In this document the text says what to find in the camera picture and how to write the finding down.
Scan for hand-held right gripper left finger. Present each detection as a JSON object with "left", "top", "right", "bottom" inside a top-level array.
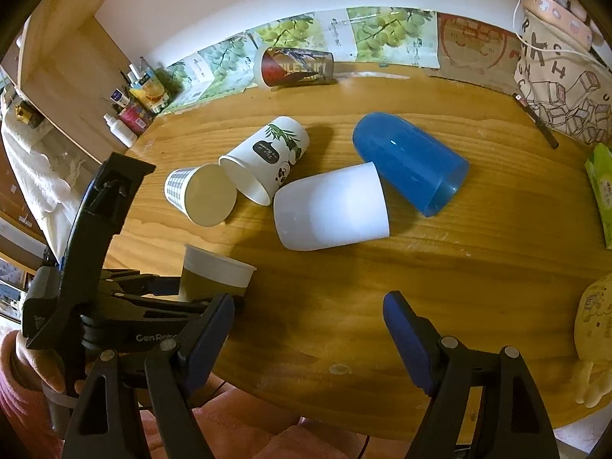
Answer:
[{"left": 62, "top": 294, "right": 236, "bottom": 459}]

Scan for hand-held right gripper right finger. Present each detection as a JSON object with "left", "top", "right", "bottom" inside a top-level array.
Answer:
[{"left": 383, "top": 291, "right": 560, "bottom": 459}]

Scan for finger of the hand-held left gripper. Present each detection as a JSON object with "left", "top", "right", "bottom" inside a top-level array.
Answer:
[
  {"left": 101, "top": 293, "right": 218, "bottom": 330},
  {"left": 100, "top": 269, "right": 183, "bottom": 299}
]

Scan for olive and white paper cup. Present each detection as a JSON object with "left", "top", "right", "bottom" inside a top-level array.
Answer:
[{"left": 179, "top": 244, "right": 256, "bottom": 303}]

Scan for person's left forearm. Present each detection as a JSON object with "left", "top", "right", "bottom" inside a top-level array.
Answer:
[{"left": 0, "top": 332, "right": 63, "bottom": 459}]

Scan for checkered paper cup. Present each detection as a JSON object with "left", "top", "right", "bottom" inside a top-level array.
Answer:
[{"left": 165, "top": 163, "right": 238, "bottom": 228}]

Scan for white plastic cup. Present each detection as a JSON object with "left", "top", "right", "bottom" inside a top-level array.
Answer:
[{"left": 273, "top": 163, "right": 390, "bottom": 251}]

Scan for panda print paper cup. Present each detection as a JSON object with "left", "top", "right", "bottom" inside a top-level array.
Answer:
[{"left": 219, "top": 116, "right": 311, "bottom": 206}]

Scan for blue plastic cup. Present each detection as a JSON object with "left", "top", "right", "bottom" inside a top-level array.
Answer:
[{"left": 352, "top": 112, "right": 470, "bottom": 218}]

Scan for dark printed cup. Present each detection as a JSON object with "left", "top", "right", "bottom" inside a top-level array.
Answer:
[{"left": 254, "top": 44, "right": 334, "bottom": 88}]

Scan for person's left hand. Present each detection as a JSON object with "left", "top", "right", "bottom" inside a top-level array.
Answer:
[{"left": 16, "top": 331, "right": 66, "bottom": 395}]

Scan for white cloth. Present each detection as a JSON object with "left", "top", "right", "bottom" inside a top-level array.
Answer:
[{"left": 0, "top": 117, "right": 93, "bottom": 249}]

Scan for person's pink fleece legs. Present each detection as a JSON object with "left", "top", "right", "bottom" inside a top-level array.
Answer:
[{"left": 138, "top": 381, "right": 383, "bottom": 459}]

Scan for white squeeze bottle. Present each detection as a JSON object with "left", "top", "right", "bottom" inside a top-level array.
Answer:
[{"left": 104, "top": 114, "right": 138, "bottom": 148}]

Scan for pink box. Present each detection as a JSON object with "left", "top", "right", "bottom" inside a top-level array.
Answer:
[{"left": 119, "top": 105, "right": 155, "bottom": 135}]

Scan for yellow drink carton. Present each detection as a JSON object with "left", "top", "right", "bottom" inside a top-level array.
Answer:
[{"left": 129, "top": 68, "right": 169, "bottom": 114}]

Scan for wooden cabinet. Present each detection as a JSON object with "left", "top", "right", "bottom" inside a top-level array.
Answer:
[{"left": 18, "top": 0, "right": 166, "bottom": 164}]

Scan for yellow plush toy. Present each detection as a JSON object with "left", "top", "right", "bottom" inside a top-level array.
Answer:
[{"left": 573, "top": 272, "right": 612, "bottom": 407}]

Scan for grape print carton panel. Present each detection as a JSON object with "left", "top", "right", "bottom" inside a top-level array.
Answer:
[
  {"left": 163, "top": 33, "right": 261, "bottom": 114},
  {"left": 347, "top": 7, "right": 439, "bottom": 68},
  {"left": 249, "top": 10, "right": 357, "bottom": 65}
]

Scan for green tissue packet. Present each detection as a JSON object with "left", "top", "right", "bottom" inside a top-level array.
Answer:
[{"left": 584, "top": 142, "right": 612, "bottom": 249}]

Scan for black pen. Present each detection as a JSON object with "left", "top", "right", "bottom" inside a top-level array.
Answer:
[{"left": 513, "top": 93, "right": 560, "bottom": 149}]

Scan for printed canvas tote bag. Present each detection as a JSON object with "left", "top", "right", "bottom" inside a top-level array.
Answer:
[{"left": 514, "top": 10, "right": 612, "bottom": 146}]

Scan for brown cardboard with red print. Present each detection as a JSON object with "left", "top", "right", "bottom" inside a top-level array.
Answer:
[{"left": 425, "top": 12, "right": 524, "bottom": 88}]

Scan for pink patterned band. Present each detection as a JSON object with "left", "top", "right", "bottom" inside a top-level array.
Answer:
[{"left": 520, "top": 0, "right": 605, "bottom": 51}]

